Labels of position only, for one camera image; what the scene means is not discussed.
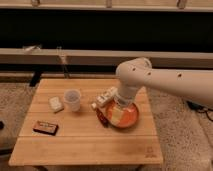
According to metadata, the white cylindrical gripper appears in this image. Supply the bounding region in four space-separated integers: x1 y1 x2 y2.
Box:
111 91 135 124

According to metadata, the small white block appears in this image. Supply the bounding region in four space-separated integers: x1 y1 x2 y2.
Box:
49 97 64 113

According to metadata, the dark red utensil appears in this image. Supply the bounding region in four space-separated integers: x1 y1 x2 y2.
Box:
96 109 108 127

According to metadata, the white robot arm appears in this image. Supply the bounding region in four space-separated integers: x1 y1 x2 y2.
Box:
106 58 213 128

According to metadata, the dark brown rectangular box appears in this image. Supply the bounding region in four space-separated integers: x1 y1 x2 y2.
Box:
33 121 59 136

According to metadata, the clear plastic cup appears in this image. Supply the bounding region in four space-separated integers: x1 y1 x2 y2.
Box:
64 89 81 112

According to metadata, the orange plate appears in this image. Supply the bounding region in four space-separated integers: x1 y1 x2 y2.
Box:
105 101 139 128

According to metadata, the wooden table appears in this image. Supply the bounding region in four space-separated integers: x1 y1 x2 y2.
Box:
9 79 163 166

